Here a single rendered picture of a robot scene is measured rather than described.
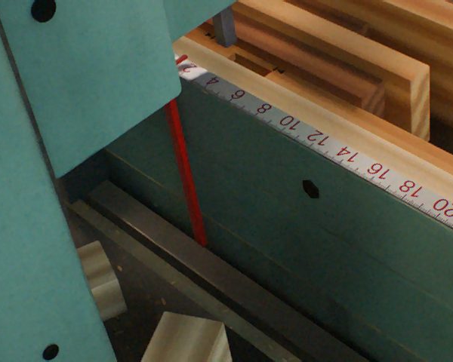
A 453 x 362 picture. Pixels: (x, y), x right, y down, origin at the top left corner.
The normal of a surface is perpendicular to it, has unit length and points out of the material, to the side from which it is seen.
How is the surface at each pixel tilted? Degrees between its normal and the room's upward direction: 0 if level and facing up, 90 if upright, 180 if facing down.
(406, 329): 90
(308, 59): 0
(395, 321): 90
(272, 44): 0
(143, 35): 90
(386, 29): 90
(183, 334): 0
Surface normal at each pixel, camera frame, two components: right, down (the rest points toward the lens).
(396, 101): -0.72, 0.54
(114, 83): 0.68, 0.43
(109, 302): 0.39, 0.59
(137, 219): -0.15, -0.72
